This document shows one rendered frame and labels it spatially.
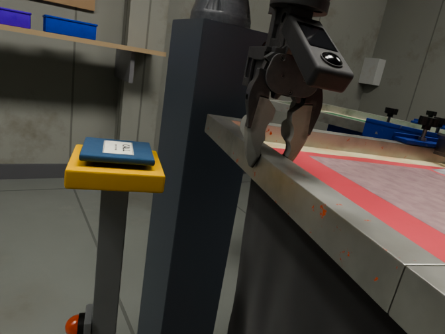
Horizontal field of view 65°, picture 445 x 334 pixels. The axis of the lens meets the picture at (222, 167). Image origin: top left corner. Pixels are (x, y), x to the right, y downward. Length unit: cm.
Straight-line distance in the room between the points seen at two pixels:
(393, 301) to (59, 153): 301
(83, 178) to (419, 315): 40
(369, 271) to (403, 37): 446
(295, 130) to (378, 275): 24
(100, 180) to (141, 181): 5
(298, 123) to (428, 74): 400
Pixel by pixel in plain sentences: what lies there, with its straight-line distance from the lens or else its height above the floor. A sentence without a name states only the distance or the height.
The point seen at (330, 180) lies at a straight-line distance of 55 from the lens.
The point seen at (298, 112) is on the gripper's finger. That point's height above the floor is 107.
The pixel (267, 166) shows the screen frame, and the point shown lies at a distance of 43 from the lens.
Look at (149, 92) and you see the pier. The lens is 302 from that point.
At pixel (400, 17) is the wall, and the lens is 479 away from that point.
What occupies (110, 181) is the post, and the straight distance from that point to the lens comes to 49.
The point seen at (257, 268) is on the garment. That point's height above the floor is 76.
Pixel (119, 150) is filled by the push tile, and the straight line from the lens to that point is 53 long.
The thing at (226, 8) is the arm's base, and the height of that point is 123.
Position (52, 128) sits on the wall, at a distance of 310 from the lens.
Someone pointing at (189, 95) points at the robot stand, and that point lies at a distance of 84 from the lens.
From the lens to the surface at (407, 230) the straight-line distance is 44.
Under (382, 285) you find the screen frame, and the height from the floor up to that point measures 99.
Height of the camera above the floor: 111
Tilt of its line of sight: 16 degrees down
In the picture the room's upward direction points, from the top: 10 degrees clockwise
